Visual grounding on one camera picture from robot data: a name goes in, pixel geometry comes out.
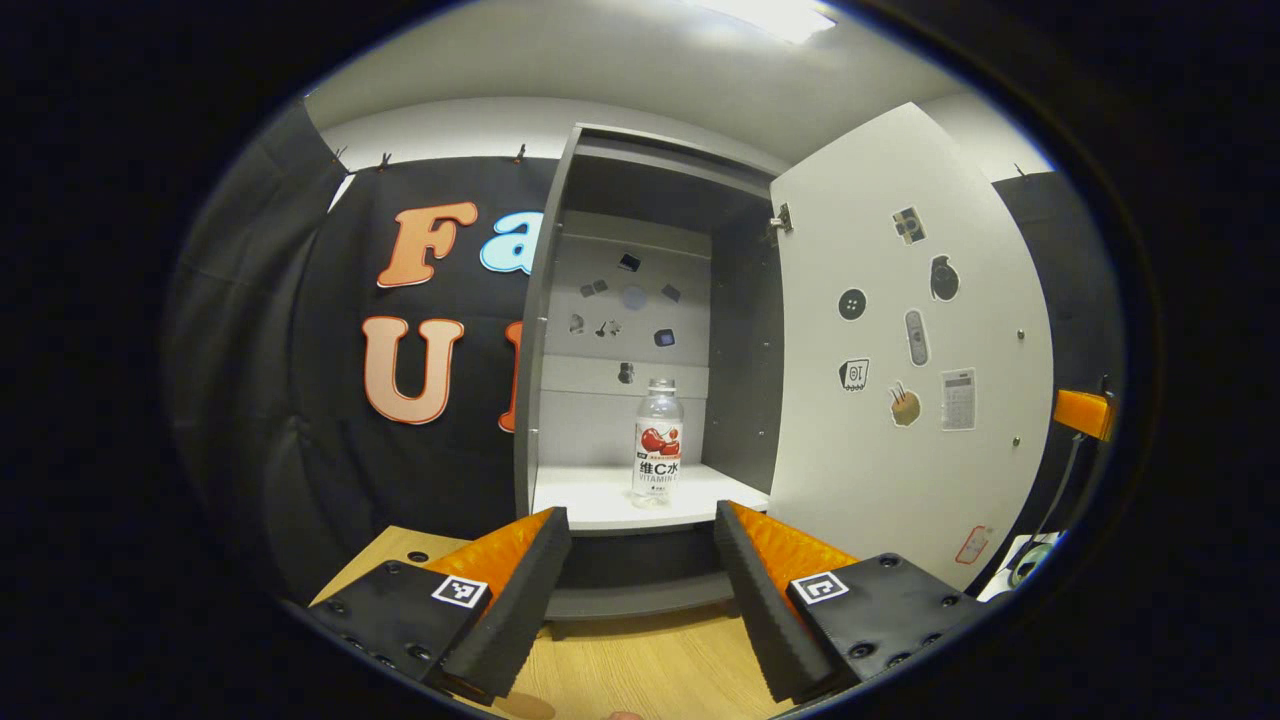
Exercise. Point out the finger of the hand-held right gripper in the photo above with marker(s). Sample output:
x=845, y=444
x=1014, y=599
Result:
x=1080, y=412

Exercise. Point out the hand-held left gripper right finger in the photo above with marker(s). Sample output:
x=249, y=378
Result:
x=755, y=610

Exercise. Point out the white cabinet shelf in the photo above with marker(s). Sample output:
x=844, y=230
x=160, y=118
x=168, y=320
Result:
x=600, y=500

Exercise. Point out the metal door hinge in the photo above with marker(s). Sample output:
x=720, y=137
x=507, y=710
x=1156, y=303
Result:
x=782, y=218

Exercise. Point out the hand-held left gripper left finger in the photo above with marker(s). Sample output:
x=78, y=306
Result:
x=520, y=600

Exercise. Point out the round brown coaster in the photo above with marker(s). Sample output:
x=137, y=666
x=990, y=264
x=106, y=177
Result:
x=525, y=708

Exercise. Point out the white cabinet door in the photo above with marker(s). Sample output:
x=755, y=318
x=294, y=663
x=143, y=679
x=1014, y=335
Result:
x=870, y=480

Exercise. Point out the black backdrop cloth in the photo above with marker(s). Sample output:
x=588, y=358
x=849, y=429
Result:
x=300, y=450

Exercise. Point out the ceiling light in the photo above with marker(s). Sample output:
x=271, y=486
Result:
x=770, y=15

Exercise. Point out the clear bottle red label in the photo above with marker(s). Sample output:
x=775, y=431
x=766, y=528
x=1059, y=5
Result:
x=658, y=450

